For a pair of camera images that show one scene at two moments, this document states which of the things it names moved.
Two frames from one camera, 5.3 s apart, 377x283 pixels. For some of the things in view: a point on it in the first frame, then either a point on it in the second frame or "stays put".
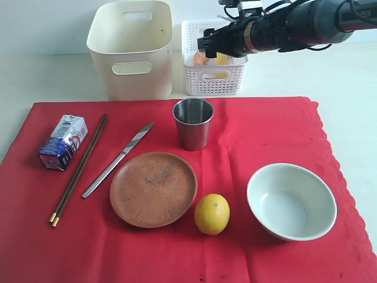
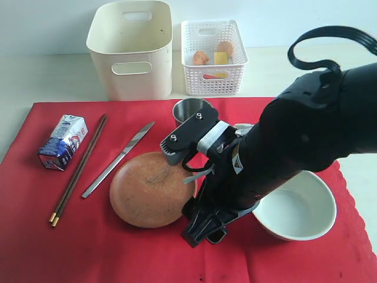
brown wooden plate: [152, 190] stays put
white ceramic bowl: [291, 201] stays put
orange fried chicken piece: [200, 59] stays put
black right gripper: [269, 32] → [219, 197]
